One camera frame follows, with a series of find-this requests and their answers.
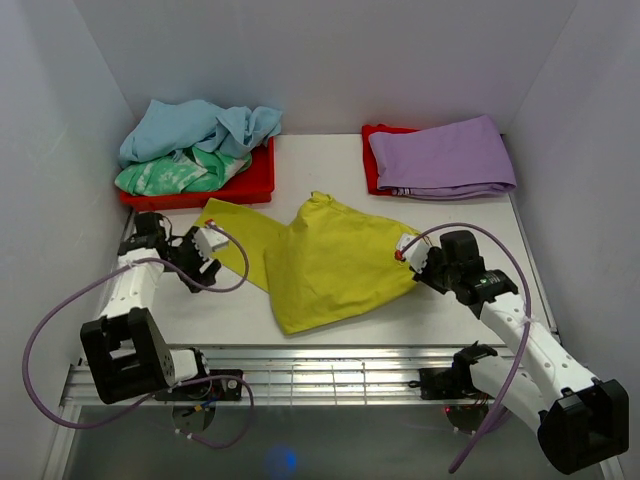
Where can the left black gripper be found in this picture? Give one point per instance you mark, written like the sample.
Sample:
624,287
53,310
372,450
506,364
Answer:
206,278

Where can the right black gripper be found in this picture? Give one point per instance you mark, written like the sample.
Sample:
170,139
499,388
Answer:
433,255

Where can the yellow-green trousers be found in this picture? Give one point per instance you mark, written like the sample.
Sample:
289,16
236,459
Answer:
329,264

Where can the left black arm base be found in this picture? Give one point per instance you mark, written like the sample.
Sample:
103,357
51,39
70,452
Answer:
225,385

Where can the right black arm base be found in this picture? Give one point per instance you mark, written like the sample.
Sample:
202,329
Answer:
464,406

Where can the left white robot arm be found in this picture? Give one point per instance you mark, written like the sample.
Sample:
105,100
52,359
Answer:
126,353

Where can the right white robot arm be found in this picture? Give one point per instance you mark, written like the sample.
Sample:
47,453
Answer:
579,419

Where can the folded purple trousers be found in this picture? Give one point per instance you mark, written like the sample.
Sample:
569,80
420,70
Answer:
461,160

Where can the red plastic tray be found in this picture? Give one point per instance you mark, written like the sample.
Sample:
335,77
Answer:
254,186

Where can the green white patterned garment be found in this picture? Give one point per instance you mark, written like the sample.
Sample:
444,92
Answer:
190,171

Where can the folded red garment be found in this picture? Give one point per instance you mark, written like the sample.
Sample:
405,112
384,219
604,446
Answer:
369,161

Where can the light blue garment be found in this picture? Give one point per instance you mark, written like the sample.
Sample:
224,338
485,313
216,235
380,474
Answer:
165,129

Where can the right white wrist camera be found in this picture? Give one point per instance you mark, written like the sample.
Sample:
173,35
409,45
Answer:
413,251

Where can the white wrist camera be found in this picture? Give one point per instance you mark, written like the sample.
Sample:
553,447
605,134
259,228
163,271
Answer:
413,251
207,241

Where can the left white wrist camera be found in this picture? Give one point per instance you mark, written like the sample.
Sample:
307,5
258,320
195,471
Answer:
207,241

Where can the aluminium rail frame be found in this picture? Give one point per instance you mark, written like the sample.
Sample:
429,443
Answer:
304,413

